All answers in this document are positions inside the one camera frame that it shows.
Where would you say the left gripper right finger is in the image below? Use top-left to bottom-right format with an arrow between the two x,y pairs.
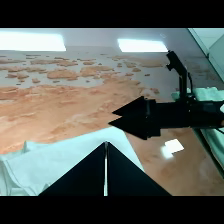
106,141 -> 173,197

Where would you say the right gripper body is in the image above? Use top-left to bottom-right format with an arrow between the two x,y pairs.
145,98 -> 224,139

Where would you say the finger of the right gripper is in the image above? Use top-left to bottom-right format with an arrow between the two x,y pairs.
111,96 -> 148,120
107,116 -> 148,141

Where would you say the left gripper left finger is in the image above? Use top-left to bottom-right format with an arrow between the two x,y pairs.
38,141 -> 107,197

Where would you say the white shirt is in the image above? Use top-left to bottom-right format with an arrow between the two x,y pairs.
0,126 -> 146,197

